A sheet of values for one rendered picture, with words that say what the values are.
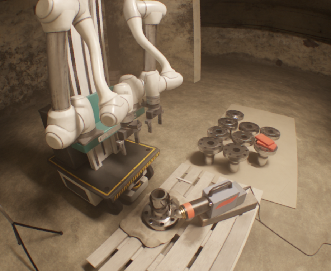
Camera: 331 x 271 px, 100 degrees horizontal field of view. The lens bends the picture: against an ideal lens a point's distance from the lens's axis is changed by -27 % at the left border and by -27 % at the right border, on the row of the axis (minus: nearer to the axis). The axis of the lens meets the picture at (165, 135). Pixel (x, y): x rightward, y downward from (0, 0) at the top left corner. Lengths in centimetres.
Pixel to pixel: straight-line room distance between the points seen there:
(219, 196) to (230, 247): 35
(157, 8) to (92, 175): 134
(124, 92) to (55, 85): 34
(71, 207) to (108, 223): 43
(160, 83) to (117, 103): 44
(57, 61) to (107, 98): 29
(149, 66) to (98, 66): 66
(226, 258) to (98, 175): 110
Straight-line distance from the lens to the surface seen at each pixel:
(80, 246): 158
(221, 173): 194
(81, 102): 112
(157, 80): 118
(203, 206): 119
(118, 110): 82
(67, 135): 96
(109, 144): 170
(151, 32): 142
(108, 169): 157
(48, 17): 83
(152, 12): 138
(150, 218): 134
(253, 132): 226
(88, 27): 99
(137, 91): 145
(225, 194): 122
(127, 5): 134
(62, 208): 188
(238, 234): 134
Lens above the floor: 130
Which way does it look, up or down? 31 degrees down
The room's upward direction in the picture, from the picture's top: 3 degrees counter-clockwise
